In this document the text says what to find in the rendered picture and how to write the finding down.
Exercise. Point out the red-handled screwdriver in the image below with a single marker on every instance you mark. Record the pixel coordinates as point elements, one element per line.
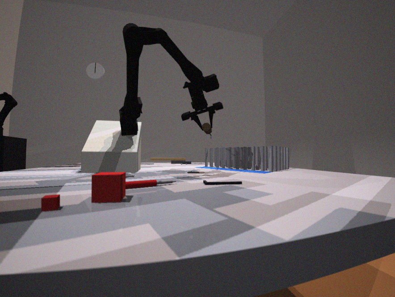
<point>146,183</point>

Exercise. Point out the tan flat bar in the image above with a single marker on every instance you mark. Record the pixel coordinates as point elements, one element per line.
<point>173,160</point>

